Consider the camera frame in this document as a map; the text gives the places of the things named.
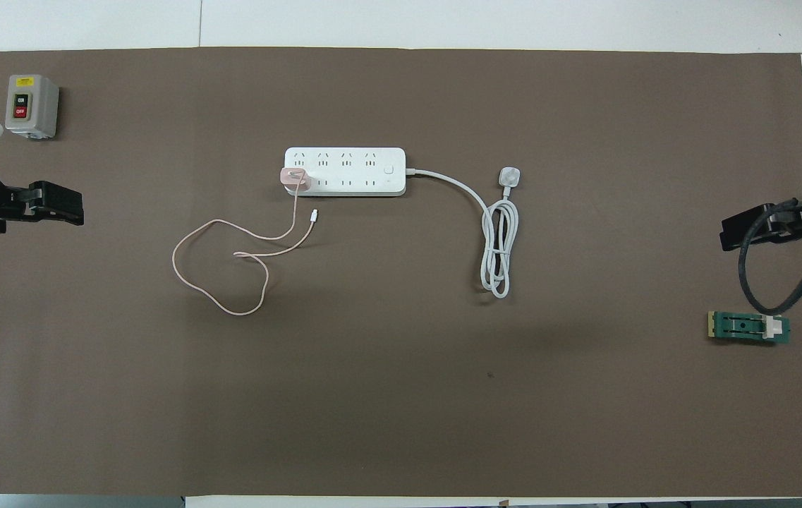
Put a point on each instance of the brown table mat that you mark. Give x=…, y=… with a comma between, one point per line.
x=372, y=395

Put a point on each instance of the grey push-button switch box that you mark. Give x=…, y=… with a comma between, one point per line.
x=31, y=106

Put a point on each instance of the pink charger plug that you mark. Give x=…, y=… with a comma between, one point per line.
x=295, y=180

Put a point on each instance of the white power strip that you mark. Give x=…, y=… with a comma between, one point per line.
x=358, y=171

